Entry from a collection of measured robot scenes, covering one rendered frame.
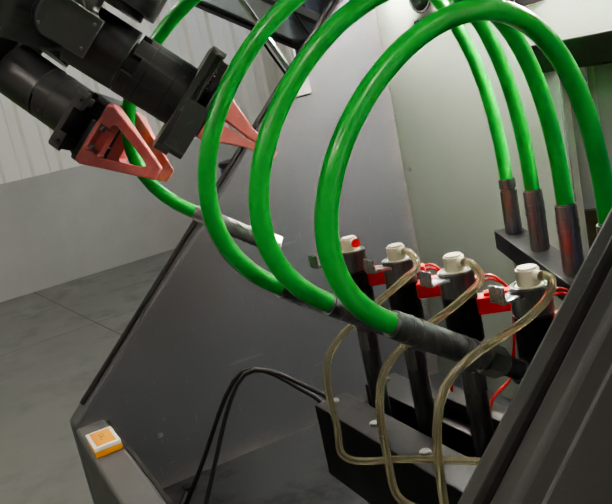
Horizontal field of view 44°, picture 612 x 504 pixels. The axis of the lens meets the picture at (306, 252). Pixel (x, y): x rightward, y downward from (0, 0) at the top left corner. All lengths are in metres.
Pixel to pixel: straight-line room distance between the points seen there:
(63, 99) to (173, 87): 0.17
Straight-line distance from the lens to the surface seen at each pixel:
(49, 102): 0.82
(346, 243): 0.72
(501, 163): 0.83
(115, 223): 7.45
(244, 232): 0.79
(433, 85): 1.04
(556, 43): 0.54
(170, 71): 0.68
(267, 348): 1.06
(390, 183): 1.12
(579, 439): 0.43
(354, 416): 0.76
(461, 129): 1.01
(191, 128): 0.67
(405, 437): 0.70
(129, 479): 0.83
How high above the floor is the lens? 1.30
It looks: 12 degrees down
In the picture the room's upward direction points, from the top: 12 degrees counter-clockwise
